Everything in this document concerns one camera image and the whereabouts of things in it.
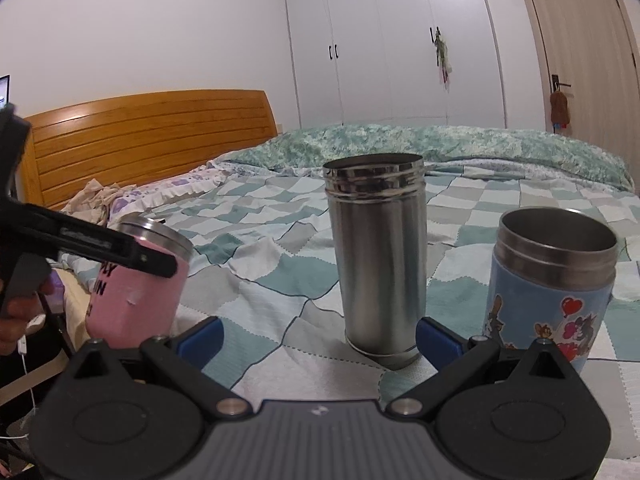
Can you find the green hanging ornament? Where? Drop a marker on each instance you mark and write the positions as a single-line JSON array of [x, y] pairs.
[[442, 58]]

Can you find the purple floral pillow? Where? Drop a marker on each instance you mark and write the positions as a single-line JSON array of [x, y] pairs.
[[146, 197]]

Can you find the checkered teal bedsheet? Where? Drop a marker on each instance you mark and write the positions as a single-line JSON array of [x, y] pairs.
[[264, 263]]

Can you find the green floral duvet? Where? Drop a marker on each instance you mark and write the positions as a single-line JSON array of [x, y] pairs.
[[312, 147]]

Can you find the person's hand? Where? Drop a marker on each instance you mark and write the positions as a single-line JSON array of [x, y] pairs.
[[24, 316]]

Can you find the blue cartoon steel cup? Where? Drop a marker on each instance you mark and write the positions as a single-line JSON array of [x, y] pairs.
[[552, 276]]

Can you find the beige wooden door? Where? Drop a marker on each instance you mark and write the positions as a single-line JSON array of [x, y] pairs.
[[590, 44]]

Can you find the white wardrobe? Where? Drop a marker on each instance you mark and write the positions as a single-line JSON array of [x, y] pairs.
[[374, 61]]

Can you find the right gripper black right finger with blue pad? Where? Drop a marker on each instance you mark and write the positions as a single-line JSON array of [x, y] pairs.
[[498, 413]]

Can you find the wooden headboard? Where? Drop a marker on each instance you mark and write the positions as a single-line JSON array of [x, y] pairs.
[[137, 139]]

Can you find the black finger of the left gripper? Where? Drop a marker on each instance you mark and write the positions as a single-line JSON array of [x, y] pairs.
[[85, 239]]

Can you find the beige crumpled cloth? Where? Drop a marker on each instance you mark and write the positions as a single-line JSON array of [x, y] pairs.
[[94, 202]]

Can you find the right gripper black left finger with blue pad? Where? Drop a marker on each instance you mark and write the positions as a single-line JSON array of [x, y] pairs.
[[138, 413]]

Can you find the tall stainless steel cup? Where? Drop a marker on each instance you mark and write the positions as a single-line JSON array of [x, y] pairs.
[[377, 208]]

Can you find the black door handle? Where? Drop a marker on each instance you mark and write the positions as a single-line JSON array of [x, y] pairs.
[[557, 84]]

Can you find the pink steel cup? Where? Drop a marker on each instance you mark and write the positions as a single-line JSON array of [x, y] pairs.
[[128, 306]]

